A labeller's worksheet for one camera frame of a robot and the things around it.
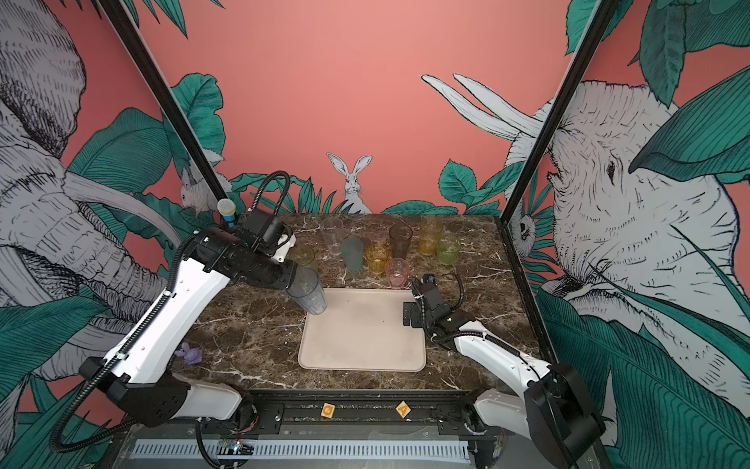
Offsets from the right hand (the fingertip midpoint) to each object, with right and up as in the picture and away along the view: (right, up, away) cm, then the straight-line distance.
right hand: (417, 303), depth 87 cm
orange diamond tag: (-5, -25, -13) cm, 29 cm away
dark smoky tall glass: (-4, +22, +30) cm, 37 cm away
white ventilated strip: (-38, -32, -17) cm, 53 cm away
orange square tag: (-25, -25, -13) cm, 38 cm away
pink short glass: (-6, +9, +14) cm, 17 cm away
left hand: (-33, +10, -17) cm, 38 cm away
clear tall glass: (-32, +25, +32) cm, 51 cm away
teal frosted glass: (-22, +15, +19) cm, 33 cm away
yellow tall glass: (+8, +25, +27) cm, 38 cm away
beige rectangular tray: (-17, -9, +4) cm, 20 cm away
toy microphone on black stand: (-61, +30, +5) cm, 68 cm away
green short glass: (+14, +17, +21) cm, 30 cm away
